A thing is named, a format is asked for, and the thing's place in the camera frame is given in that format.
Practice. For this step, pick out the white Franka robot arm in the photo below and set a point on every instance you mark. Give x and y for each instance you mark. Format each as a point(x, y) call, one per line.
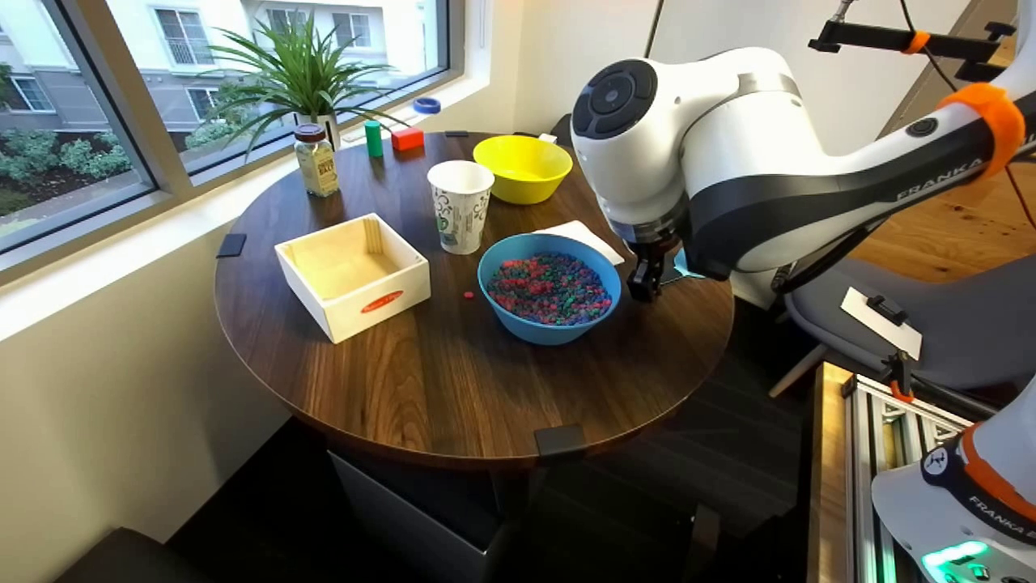
point(756, 118)

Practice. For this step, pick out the labelled glass jar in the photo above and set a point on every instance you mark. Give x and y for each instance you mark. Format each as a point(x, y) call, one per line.
point(318, 165)

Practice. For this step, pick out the patterned white paper cup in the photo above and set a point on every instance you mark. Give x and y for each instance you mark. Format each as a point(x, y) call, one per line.
point(460, 211)

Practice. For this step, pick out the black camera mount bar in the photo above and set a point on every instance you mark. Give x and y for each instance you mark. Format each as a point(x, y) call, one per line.
point(875, 35)

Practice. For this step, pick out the blue bowl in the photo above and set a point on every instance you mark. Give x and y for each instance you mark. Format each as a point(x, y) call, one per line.
point(506, 312)

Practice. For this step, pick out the dark table pedestal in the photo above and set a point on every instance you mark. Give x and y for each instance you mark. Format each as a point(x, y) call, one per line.
point(410, 519)

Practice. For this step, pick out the black tape patch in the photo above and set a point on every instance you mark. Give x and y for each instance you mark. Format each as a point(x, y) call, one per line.
point(557, 442)
point(230, 243)

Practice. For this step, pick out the small yellow white carton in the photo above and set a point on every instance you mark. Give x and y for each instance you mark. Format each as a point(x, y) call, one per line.
point(549, 137)

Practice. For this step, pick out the green potted plant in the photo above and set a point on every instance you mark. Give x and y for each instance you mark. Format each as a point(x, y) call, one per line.
point(291, 68)

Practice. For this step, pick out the aluminium frame stand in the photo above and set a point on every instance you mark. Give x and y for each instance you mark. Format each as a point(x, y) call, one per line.
point(851, 465)

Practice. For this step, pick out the window with grey frame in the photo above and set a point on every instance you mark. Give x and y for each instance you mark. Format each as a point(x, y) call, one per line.
point(119, 118)

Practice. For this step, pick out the blue lid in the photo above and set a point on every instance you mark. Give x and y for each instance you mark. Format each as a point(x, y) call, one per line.
point(427, 106)

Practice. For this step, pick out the colourful beads heap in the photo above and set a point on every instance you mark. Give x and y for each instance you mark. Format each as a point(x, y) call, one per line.
point(551, 290)

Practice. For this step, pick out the dark grey chair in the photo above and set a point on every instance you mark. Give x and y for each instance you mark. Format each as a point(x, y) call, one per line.
point(564, 129)

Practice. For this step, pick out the yellow bowl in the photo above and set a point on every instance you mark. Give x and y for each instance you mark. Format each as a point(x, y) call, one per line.
point(523, 174)

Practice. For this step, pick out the white card with clip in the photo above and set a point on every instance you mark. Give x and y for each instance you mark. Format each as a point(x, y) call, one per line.
point(879, 323)

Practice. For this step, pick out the dark seat cushion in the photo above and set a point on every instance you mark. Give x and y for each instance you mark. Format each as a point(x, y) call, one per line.
point(131, 559)

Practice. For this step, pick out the green block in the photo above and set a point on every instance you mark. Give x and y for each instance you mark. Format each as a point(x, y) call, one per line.
point(373, 139)

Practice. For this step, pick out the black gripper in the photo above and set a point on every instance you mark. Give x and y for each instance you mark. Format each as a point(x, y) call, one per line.
point(654, 243)

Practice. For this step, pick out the white wooden box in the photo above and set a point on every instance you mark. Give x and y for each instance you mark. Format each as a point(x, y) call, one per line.
point(360, 301)

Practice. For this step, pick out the red block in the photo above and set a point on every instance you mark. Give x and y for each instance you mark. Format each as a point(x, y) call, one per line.
point(410, 139)

